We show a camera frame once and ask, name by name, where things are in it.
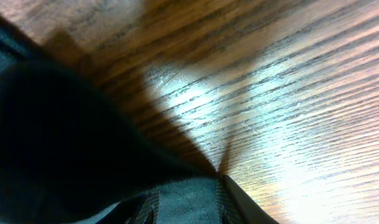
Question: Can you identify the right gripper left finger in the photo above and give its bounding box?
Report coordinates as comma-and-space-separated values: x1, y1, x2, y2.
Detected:
96, 190, 160, 224

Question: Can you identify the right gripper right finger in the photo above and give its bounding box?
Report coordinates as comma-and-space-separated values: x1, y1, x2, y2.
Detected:
216, 175, 278, 224

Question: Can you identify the black t-shirt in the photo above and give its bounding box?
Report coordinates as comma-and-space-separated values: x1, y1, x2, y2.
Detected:
0, 17, 220, 223

